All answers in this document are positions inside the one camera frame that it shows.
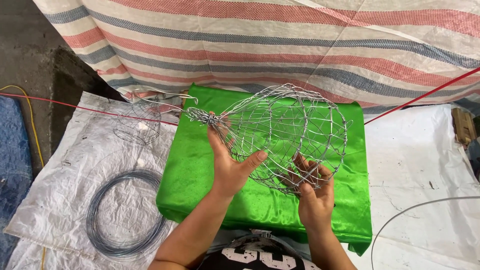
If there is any striped woven tarpaulin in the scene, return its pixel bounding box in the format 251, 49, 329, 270
33, 0, 480, 115

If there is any person's right hand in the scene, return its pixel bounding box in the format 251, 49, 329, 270
283, 155, 335, 230

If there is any red string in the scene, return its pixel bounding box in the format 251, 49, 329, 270
0, 67, 480, 127

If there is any yellow cord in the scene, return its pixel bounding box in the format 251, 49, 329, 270
0, 85, 47, 270

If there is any blue mat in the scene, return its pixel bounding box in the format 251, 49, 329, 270
0, 95, 34, 265

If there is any small wire mesh basket frame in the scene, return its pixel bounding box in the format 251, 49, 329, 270
113, 100, 162, 146

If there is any wooden block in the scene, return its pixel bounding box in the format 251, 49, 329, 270
451, 107, 478, 147

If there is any black and white patterned clothing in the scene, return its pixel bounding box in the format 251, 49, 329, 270
197, 233, 322, 270

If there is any large wire mesh basket frame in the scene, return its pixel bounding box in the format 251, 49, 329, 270
131, 83, 354, 197

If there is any coil of grey wire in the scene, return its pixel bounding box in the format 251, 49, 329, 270
86, 169, 168, 259

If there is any loose grey wire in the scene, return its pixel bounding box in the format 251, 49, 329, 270
370, 196, 480, 270

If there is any person's left hand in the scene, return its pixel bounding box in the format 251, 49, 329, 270
207, 111, 268, 199

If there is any green satin fabric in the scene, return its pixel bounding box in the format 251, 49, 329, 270
155, 83, 373, 257

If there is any white woven plastic sheet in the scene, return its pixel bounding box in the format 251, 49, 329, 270
3, 91, 480, 270

